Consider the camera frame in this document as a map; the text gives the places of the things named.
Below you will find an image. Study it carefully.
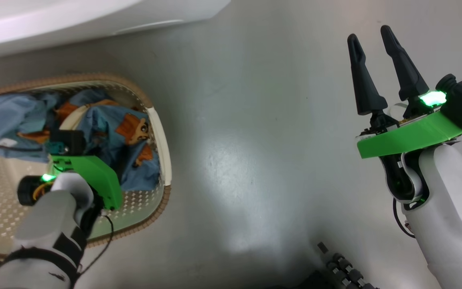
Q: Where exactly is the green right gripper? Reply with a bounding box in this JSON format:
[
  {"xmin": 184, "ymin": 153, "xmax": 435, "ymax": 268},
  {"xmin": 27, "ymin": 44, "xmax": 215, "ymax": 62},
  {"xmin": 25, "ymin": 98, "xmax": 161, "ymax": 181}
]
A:
[{"xmin": 347, "ymin": 25, "xmax": 462, "ymax": 159}]

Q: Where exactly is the cream basket with brown rim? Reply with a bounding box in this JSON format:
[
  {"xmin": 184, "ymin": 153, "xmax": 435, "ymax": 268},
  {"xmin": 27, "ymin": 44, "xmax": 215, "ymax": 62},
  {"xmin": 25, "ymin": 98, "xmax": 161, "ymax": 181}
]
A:
[{"xmin": 0, "ymin": 73, "xmax": 172, "ymax": 261}]

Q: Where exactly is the white washing machine body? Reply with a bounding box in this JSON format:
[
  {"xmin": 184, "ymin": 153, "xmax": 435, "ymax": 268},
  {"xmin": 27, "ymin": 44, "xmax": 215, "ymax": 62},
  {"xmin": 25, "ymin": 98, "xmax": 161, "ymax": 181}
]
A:
[{"xmin": 0, "ymin": 0, "xmax": 231, "ymax": 61}]

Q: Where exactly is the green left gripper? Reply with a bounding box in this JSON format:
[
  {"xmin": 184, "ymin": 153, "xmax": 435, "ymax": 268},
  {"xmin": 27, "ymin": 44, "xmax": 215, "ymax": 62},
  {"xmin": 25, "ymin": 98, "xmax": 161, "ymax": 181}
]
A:
[{"xmin": 50, "ymin": 155, "xmax": 123, "ymax": 211}]

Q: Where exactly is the thin black cable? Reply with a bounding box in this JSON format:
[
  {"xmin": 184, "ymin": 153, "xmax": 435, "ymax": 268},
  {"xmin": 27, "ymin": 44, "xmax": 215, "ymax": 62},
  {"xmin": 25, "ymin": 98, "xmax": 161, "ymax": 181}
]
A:
[
  {"xmin": 77, "ymin": 213, "xmax": 114, "ymax": 278},
  {"xmin": 393, "ymin": 199, "xmax": 416, "ymax": 238}
]

